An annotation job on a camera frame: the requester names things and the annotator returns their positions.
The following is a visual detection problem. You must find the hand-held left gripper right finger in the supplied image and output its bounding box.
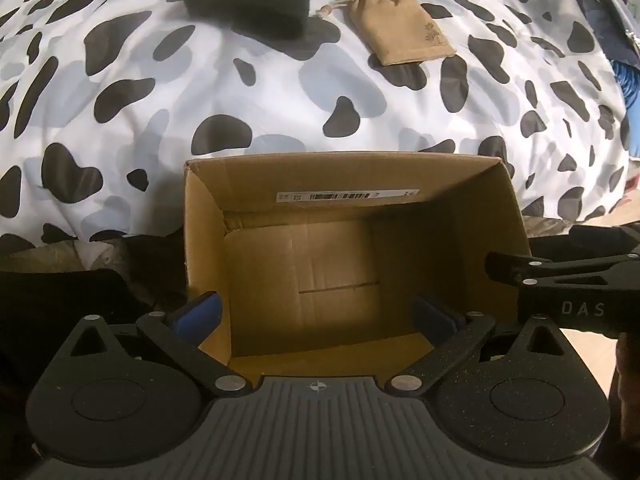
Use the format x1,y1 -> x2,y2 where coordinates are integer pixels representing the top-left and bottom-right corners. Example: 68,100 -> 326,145
387,295 -> 568,396

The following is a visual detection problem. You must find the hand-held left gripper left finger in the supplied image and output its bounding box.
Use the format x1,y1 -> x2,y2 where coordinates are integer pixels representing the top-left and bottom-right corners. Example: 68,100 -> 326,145
62,292 -> 253,397

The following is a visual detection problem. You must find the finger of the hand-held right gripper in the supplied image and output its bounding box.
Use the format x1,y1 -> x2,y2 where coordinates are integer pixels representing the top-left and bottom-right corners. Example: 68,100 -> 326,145
568,224 -> 640,258
485,251 -> 640,337

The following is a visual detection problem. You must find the brown cardboard box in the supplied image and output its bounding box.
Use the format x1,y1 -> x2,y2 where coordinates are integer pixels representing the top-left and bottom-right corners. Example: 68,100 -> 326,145
182,152 -> 533,377

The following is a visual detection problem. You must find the blue cloth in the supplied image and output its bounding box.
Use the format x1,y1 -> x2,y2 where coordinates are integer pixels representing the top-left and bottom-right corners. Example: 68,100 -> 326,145
614,57 -> 640,158

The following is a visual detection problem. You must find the tan drawstring pouch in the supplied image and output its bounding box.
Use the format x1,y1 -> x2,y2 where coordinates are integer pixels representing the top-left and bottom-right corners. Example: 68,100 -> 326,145
310,0 -> 457,67

